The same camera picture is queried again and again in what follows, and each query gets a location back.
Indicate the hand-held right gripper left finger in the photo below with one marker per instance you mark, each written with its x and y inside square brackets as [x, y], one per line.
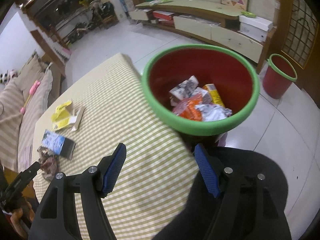
[113, 170]

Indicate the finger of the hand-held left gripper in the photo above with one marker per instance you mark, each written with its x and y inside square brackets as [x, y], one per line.
[30, 171]

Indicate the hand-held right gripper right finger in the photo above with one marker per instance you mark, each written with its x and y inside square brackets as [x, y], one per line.
[207, 172]

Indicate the brown wrapper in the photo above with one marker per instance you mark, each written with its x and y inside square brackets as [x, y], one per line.
[48, 162]

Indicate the white paper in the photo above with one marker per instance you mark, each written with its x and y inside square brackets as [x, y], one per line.
[212, 113]

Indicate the orange plastic wrapper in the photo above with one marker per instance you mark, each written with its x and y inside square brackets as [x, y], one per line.
[192, 110]

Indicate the silver blue snack wrapper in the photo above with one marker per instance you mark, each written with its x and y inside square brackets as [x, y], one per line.
[204, 95]

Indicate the yellow drink carton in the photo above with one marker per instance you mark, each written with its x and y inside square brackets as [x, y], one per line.
[213, 93]

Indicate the black white printed wrapper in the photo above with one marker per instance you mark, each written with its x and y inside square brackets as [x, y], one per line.
[183, 86]

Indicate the large red green-rimmed bin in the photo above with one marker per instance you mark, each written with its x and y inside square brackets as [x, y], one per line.
[200, 62]

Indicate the person's left hand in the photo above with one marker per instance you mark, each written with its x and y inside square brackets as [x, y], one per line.
[22, 216]

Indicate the blue white snack packet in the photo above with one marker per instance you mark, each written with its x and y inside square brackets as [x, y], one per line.
[53, 141]

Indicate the striped beige sofa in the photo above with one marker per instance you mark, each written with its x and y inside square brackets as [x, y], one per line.
[30, 110]

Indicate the green striped tablecloth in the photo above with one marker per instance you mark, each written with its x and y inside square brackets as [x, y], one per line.
[112, 105]

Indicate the flattened yellow paper box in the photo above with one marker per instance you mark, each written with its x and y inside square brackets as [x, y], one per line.
[61, 112]

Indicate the pink toy hammer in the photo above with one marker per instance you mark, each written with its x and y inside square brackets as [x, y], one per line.
[35, 86]

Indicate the black white plush toy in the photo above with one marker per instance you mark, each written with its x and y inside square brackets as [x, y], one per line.
[7, 76]

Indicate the small red green-rimmed bin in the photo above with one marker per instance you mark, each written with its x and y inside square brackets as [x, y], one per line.
[275, 82]

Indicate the wooden chair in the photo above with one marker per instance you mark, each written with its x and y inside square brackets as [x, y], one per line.
[108, 17]

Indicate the white shoebox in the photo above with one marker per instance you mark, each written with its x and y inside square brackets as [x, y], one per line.
[255, 23]

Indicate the red flat box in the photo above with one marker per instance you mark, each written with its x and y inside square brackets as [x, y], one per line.
[162, 15]

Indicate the small green packet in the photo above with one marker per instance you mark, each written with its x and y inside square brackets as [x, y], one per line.
[247, 13]

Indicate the cluttered storage shelf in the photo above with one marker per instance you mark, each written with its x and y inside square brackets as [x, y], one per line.
[62, 10]

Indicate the long cream TV cabinet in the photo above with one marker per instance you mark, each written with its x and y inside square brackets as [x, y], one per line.
[200, 5]

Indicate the wooden lattice partition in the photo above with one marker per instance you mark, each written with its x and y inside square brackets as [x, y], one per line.
[297, 30]

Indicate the green plastic bag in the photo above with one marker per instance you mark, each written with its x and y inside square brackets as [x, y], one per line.
[160, 1]

